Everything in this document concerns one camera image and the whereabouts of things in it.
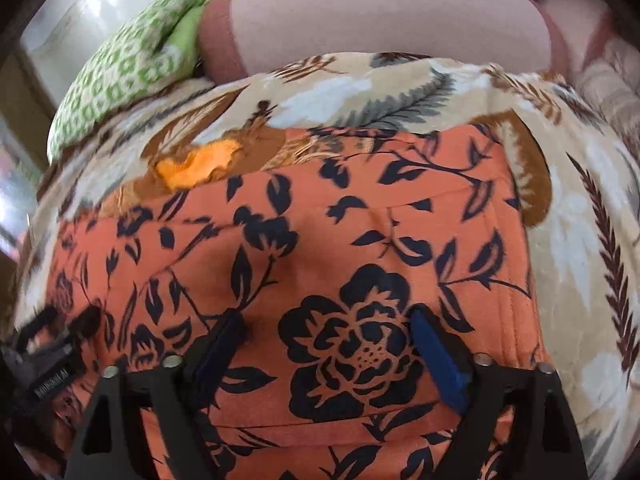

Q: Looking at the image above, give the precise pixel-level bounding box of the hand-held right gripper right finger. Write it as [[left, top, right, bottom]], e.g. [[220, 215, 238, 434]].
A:
[[409, 306, 589, 480]]

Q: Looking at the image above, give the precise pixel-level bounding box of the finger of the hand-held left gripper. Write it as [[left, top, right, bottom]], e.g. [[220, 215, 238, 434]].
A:
[[14, 305, 59, 350], [64, 304, 104, 350]]

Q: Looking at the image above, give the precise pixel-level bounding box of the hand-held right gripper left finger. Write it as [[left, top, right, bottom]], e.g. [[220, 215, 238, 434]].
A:
[[64, 310, 248, 480]]

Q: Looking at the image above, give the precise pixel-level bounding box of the orange floral garment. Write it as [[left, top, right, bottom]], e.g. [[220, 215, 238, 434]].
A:
[[50, 127, 551, 480]]

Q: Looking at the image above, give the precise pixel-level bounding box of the etched glass pane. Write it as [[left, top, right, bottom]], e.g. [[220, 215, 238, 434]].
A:
[[0, 125, 46, 251]]

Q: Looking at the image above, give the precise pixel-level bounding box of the green patterned pillow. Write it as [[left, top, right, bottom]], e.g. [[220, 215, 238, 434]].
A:
[[47, 0, 216, 158]]

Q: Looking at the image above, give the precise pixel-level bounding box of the beige leaf-print blanket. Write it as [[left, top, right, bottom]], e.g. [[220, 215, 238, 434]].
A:
[[15, 52, 640, 461]]

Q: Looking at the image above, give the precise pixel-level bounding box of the beige striped cloth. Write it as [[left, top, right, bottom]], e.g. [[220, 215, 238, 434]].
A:
[[570, 35, 640, 146]]

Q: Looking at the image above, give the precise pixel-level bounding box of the pink bolster pillow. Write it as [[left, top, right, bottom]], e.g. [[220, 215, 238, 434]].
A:
[[200, 0, 568, 83]]

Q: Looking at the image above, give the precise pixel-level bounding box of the pale pink pillow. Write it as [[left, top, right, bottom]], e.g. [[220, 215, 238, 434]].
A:
[[537, 0, 613, 76]]

